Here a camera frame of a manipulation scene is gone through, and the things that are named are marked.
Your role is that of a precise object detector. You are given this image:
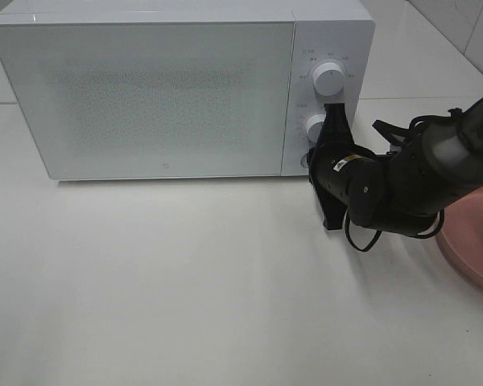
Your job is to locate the round white door button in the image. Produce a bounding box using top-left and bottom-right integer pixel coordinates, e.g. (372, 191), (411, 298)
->
(300, 153), (310, 170)

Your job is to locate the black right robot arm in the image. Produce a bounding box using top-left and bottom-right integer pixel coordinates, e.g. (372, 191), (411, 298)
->
(308, 97), (483, 237)

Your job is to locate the pink round plate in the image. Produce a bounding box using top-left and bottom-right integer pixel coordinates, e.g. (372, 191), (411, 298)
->
(436, 187), (483, 290)

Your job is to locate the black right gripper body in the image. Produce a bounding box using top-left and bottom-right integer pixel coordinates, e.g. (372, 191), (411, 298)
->
(308, 142), (390, 213)

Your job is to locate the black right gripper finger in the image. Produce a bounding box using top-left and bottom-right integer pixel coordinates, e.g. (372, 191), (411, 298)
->
(315, 188), (348, 231)
(316, 103), (354, 148)

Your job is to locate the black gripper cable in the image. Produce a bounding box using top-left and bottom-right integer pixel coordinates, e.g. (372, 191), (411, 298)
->
(343, 108), (464, 253)

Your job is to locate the lower white timer knob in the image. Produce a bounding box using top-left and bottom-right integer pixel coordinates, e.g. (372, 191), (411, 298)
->
(305, 114), (326, 143)

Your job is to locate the upper white power knob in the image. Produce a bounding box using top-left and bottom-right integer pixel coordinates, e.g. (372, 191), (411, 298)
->
(312, 60), (345, 97)

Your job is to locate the white microwave door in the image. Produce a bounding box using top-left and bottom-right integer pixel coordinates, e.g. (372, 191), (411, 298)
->
(0, 23), (294, 180)

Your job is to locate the white microwave oven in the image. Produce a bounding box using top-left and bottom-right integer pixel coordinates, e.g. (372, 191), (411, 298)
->
(0, 1), (375, 177)

